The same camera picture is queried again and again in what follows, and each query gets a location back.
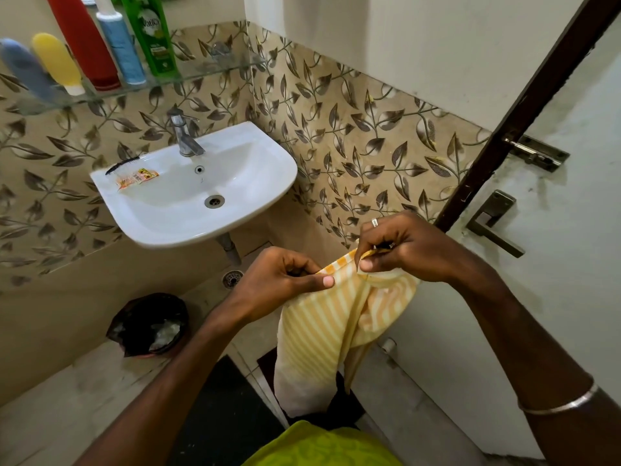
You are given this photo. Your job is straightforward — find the person's left hand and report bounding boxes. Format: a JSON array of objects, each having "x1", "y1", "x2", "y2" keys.
[{"x1": 228, "y1": 246, "x2": 336, "y2": 327}]

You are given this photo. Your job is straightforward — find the person's right hand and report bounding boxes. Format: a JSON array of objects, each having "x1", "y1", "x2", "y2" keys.
[{"x1": 354, "y1": 212, "x2": 467, "y2": 287}]

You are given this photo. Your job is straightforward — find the yellow striped towel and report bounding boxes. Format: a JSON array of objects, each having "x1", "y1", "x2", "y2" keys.
[{"x1": 273, "y1": 247, "x2": 421, "y2": 419}]

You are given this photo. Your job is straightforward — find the person's right forearm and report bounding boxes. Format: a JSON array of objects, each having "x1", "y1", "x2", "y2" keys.
[{"x1": 446, "y1": 257, "x2": 621, "y2": 466}]

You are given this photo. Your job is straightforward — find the person's left forearm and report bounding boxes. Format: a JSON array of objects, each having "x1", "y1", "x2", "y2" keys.
[{"x1": 73, "y1": 293, "x2": 259, "y2": 466}]

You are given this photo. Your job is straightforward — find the grey basin waste pipe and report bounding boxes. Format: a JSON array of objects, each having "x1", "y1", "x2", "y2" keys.
[{"x1": 215, "y1": 233, "x2": 242, "y2": 266}]

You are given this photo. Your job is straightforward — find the white ceramic wash basin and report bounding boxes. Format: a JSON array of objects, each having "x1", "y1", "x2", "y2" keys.
[{"x1": 90, "y1": 121, "x2": 299, "y2": 249}]

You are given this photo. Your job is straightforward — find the dark doormat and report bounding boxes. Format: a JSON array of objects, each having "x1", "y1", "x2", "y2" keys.
[{"x1": 256, "y1": 347, "x2": 366, "y2": 431}]

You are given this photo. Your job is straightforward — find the black floor mat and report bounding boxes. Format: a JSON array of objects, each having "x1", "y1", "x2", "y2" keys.
[{"x1": 167, "y1": 355, "x2": 287, "y2": 466}]

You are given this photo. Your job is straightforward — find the yellow-green garment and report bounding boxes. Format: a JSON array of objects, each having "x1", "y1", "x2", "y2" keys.
[{"x1": 241, "y1": 420, "x2": 403, "y2": 466}]

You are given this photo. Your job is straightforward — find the bin with black bag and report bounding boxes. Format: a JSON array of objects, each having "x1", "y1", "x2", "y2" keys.
[{"x1": 106, "y1": 292, "x2": 191, "y2": 360}]

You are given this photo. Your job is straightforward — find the chrome faucet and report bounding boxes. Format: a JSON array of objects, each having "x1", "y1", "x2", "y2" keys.
[{"x1": 167, "y1": 107, "x2": 206, "y2": 158}]

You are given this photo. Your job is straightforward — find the metal door bolt latch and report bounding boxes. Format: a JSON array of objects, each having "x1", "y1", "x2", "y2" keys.
[{"x1": 502, "y1": 135, "x2": 571, "y2": 172}]

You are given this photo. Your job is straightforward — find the white door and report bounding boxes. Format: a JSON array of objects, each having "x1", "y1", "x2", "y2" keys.
[{"x1": 381, "y1": 14, "x2": 621, "y2": 461}]

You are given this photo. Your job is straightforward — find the strip of orange sachets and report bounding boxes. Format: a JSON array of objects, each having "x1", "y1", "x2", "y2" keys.
[{"x1": 115, "y1": 168, "x2": 160, "y2": 191}]

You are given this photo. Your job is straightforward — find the black comb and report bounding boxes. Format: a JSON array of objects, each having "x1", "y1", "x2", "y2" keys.
[{"x1": 105, "y1": 156, "x2": 141, "y2": 176}]

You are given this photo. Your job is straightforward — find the green bottle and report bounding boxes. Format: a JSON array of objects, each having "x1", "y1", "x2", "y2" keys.
[{"x1": 119, "y1": 0, "x2": 179, "y2": 77}]

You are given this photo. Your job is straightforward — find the blue and white tube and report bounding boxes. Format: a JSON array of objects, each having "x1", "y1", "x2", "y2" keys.
[{"x1": 92, "y1": 0, "x2": 147, "y2": 87}]

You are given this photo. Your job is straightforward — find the red bottle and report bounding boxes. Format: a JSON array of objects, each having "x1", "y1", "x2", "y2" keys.
[{"x1": 46, "y1": 0, "x2": 122, "y2": 92}]

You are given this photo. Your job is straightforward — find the yellow bottle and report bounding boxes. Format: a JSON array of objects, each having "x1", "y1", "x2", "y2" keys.
[{"x1": 31, "y1": 33, "x2": 86, "y2": 96}]

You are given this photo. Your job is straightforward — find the blue bottle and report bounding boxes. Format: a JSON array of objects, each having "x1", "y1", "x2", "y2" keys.
[{"x1": 0, "y1": 39, "x2": 67, "y2": 105}]

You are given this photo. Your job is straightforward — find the metal door handle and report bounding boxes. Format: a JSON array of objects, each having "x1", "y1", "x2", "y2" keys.
[{"x1": 466, "y1": 190, "x2": 526, "y2": 259}]

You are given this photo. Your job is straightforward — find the dark brown door frame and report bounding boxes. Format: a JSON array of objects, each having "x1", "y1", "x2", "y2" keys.
[{"x1": 433, "y1": 0, "x2": 621, "y2": 233}]

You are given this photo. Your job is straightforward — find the silver bracelet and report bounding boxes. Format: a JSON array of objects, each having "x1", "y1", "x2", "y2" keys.
[{"x1": 517, "y1": 380, "x2": 600, "y2": 416}]

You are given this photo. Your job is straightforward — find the glass wall shelf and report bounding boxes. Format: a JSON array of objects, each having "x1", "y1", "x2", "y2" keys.
[{"x1": 0, "y1": 49, "x2": 267, "y2": 117}]

